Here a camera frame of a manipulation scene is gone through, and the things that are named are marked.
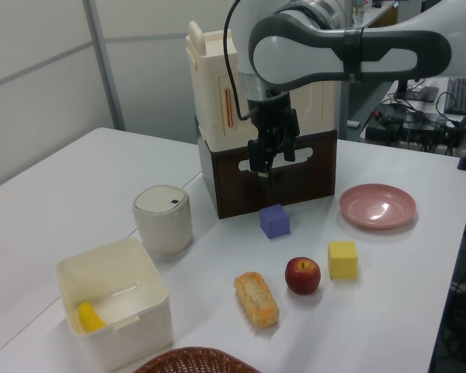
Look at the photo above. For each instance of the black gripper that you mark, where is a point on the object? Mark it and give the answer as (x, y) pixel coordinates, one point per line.
(272, 116)

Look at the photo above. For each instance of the long ridged bread loaf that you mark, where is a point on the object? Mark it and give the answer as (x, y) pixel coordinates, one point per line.
(256, 299)

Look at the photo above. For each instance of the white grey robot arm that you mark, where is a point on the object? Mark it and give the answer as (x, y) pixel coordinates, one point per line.
(334, 58)

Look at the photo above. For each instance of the brown wicker basket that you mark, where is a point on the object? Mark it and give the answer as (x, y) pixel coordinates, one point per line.
(194, 363)

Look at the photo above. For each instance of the dark brown wooden crate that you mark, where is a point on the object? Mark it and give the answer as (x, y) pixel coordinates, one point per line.
(303, 182)

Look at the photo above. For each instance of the purple cube block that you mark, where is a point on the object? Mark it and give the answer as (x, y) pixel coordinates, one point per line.
(275, 222)

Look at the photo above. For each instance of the cream toy oven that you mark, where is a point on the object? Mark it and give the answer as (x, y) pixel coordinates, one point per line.
(209, 97)

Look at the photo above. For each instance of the pink plate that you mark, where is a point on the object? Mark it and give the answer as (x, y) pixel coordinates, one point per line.
(376, 206)

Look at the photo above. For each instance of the red toy apple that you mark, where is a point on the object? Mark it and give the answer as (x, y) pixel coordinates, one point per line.
(303, 276)

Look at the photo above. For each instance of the yellow cube block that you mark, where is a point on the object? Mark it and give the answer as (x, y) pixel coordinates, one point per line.
(342, 261)

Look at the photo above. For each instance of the cream lidded canister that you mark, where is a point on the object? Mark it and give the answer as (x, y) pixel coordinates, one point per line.
(163, 221)

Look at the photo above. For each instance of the black monitor stand base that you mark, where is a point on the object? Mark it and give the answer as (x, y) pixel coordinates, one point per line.
(417, 93)

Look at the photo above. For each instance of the black keyboard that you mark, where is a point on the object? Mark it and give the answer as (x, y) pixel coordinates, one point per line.
(461, 96)

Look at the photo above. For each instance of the cream open plastic box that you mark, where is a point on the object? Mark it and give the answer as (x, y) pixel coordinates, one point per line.
(140, 311)

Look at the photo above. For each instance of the yellow toy banana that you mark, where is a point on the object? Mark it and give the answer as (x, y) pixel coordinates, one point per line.
(90, 318)

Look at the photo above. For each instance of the grey metal partition post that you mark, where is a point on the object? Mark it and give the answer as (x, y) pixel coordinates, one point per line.
(105, 62)

